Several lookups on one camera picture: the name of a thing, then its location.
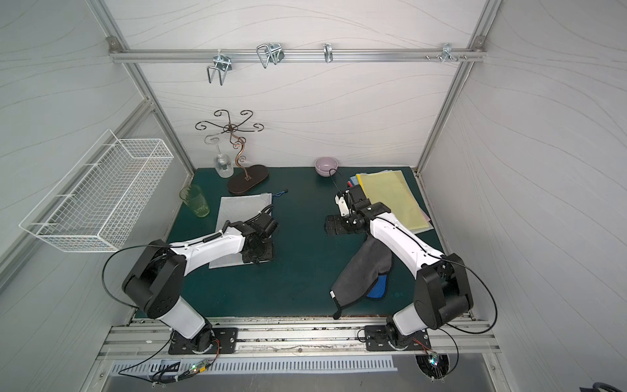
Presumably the teal mesh document bag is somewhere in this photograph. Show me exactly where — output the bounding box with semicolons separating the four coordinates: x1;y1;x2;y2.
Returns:
348;175;434;235

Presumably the yellow mesh document bag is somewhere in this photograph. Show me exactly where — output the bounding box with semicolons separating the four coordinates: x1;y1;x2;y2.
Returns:
356;169;432;235

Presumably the grey blue microfibre cloth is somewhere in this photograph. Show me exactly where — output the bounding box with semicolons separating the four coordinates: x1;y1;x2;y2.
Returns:
330;235;393;319

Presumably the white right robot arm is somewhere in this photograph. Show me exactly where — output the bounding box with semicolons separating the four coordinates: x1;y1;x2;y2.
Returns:
326;186;474;343

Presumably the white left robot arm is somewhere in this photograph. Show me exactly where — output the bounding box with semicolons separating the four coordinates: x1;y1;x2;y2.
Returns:
122;204;279;341

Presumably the lilac ceramic bowl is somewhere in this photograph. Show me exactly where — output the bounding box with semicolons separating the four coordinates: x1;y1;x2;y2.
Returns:
314;157;339;177

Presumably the dark oval stand base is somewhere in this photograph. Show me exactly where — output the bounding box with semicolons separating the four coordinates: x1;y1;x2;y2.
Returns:
194;108;270;195

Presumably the green plastic cup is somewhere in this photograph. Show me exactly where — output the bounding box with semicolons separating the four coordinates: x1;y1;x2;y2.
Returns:
179;184;210;218

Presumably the hanging wine glass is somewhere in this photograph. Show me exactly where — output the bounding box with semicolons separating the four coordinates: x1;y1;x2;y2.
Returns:
204;136;234;178

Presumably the metal hook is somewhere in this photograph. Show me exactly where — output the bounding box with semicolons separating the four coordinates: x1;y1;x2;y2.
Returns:
256;42;285;69
323;43;333;64
207;54;232;86
425;43;469;63

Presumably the white vent strip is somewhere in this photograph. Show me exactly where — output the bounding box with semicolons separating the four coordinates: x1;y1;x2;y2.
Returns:
109;355;398;377

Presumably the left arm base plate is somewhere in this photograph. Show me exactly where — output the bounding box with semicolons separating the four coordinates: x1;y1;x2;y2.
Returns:
168;328;239;355

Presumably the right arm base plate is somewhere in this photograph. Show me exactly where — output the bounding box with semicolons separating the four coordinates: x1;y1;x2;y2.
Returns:
358;325;432;352

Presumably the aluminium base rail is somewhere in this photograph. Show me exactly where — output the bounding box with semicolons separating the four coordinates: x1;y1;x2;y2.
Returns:
96;316;501;360

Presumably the white wire basket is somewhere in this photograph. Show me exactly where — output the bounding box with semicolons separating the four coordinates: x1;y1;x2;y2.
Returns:
19;130;173;253

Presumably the aluminium top cross rail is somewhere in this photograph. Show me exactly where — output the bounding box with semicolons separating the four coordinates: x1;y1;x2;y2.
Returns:
109;47;488;65

